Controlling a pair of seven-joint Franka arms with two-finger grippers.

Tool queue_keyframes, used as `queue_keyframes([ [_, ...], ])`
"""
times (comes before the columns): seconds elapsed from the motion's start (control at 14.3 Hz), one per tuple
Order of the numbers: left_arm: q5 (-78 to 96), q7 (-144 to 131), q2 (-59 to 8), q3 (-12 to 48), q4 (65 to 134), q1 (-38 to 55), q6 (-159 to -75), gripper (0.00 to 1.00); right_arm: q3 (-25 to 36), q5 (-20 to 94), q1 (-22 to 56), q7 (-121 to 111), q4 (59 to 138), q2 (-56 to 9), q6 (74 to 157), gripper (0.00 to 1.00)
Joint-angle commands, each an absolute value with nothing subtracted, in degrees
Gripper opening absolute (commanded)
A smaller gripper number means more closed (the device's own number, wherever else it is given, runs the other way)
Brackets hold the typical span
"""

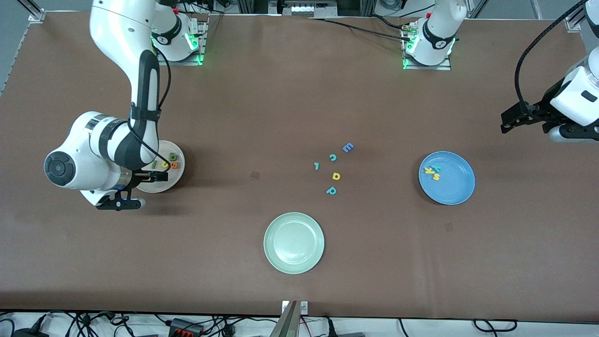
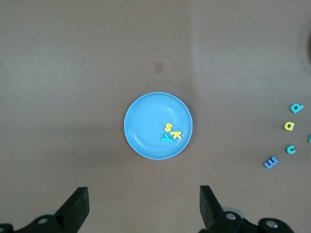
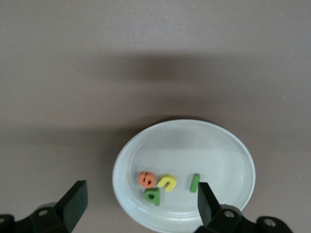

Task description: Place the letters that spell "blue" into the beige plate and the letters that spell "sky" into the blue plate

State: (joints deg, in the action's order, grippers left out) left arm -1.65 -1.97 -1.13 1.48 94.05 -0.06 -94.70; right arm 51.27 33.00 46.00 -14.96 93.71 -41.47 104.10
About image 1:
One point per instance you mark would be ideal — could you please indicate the green letter b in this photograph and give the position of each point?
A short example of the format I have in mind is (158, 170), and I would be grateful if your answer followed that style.
(174, 157)

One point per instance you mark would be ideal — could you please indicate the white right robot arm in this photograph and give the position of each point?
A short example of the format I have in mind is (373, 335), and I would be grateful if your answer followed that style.
(117, 28)

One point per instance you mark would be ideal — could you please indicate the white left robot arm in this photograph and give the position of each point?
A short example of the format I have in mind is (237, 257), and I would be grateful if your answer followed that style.
(437, 32)

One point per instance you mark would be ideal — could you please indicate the beige brown plate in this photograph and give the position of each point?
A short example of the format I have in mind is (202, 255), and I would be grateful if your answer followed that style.
(161, 185)

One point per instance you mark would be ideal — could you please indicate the blue plate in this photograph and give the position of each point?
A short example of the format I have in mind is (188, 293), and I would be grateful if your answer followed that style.
(451, 185)

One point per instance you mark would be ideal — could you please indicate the black box with orange connectors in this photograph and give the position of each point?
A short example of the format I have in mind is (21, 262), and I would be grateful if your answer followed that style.
(186, 326)

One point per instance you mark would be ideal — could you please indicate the pale green plate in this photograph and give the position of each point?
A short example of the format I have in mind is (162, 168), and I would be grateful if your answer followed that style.
(294, 243)

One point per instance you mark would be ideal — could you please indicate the brown table cover sheet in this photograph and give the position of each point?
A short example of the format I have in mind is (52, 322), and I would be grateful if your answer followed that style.
(299, 93)

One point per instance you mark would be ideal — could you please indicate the teal letter p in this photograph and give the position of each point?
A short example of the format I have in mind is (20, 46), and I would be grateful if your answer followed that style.
(328, 192)

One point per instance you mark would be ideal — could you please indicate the blue letter E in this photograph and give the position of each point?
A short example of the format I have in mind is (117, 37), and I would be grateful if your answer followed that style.
(346, 148)

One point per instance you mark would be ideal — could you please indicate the grey aluminium bar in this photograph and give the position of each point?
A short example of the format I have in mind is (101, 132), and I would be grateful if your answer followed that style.
(286, 325)

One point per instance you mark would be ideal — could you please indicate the silver corner bracket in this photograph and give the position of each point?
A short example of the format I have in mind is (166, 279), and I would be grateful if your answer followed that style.
(36, 17)
(573, 24)

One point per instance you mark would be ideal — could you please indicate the aluminium extrusion rail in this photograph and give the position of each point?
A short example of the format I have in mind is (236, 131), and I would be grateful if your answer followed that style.
(30, 7)
(584, 14)

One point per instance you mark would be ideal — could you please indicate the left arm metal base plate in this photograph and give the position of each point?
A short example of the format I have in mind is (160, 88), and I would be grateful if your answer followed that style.
(428, 67)

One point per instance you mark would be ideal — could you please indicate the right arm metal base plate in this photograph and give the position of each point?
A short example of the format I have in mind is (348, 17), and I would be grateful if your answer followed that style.
(180, 62)

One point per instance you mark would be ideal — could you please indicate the white metal bracket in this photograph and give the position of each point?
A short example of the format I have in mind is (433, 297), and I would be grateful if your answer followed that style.
(304, 307)

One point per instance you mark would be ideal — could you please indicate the aluminium frame with silver device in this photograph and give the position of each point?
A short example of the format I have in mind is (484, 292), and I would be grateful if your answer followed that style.
(304, 7)

